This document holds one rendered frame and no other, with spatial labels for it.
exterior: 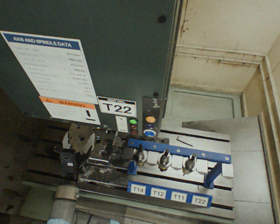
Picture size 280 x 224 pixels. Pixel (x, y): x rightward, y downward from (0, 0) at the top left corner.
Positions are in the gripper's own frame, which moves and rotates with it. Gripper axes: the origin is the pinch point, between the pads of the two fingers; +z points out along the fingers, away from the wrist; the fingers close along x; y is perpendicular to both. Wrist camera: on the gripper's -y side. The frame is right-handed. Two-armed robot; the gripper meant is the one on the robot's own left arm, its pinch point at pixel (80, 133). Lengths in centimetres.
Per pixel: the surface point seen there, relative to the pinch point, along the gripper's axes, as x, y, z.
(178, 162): 41.1, 16.5, -3.6
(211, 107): 81, 83, 72
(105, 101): 15.7, -31.4, -5.3
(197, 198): 55, 43, -13
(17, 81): -6.9, -34.2, -2.7
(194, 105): 67, 83, 73
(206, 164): 53, 17, -4
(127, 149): 17.8, 16.7, 0.9
